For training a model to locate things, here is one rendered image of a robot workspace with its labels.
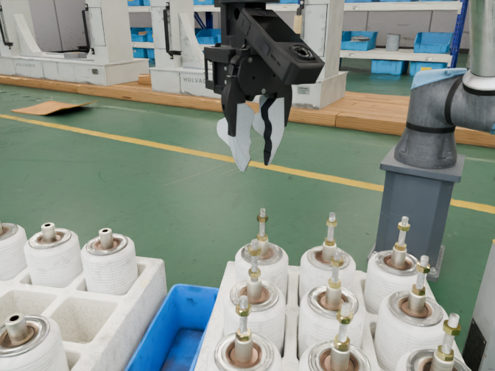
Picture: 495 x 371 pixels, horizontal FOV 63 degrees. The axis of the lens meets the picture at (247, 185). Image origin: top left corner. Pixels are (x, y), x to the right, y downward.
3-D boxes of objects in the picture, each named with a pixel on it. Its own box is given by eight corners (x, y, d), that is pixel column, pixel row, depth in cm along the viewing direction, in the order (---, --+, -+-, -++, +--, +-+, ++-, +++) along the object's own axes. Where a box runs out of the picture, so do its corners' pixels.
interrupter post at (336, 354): (351, 364, 50) (354, 344, 48) (343, 377, 48) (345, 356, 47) (334, 355, 51) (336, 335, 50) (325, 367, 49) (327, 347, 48)
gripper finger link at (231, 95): (247, 133, 51) (255, 63, 49) (255, 137, 50) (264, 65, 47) (216, 134, 49) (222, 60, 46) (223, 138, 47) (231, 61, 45)
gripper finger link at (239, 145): (225, 161, 56) (232, 94, 53) (250, 174, 52) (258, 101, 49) (205, 162, 54) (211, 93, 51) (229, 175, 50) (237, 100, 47)
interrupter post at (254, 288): (247, 291, 63) (247, 274, 62) (263, 292, 62) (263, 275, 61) (245, 301, 61) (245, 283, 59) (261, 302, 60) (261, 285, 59)
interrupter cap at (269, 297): (234, 280, 66) (234, 276, 65) (281, 284, 64) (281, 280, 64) (225, 311, 59) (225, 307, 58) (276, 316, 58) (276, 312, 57)
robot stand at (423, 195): (381, 234, 129) (394, 144, 117) (444, 249, 120) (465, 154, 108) (366, 263, 114) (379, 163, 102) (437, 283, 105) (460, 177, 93)
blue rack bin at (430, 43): (418, 49, 502) (420, 32, 493) (451, 51, 484) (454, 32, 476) (411, 52, 462) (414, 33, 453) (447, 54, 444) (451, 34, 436)
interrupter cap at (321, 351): (380, 362, 50) (381, 358, 50) (354, 405, 44) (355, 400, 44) (325, 334, 54) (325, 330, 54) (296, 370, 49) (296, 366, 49)
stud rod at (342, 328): (336, 357, 48) (342, 307, 45) (335, 350, 49) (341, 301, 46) (345, 358, 48) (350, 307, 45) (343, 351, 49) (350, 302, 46)
